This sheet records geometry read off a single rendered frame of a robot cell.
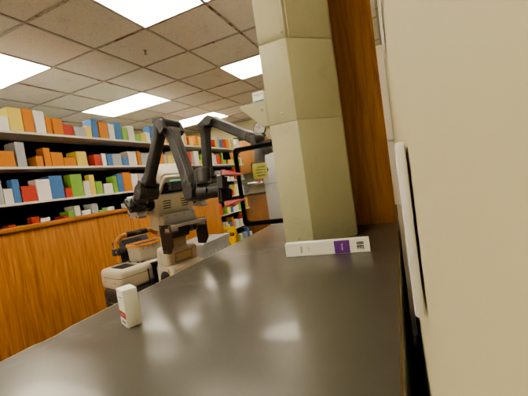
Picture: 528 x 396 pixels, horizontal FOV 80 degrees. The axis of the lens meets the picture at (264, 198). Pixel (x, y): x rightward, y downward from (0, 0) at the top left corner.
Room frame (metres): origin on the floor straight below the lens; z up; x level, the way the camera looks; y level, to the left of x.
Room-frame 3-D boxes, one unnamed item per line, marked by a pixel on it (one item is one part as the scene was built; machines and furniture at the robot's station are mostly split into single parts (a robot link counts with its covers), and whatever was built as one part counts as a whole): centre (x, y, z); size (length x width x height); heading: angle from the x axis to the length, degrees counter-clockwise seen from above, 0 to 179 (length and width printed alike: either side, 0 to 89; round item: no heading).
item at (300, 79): (1.31, -0.24, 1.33); 0.32 x 0.25 x 0.77; 157
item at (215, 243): (3.55, 0.76, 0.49); 0.60 x 0.42 x 0.33; 157
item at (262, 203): (1.56, -0.02, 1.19); 0.30 x 0.01 x 0.40; 72
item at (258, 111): (1.39, -0.07, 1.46); 0.32 x 0.12 x 0.10; 157
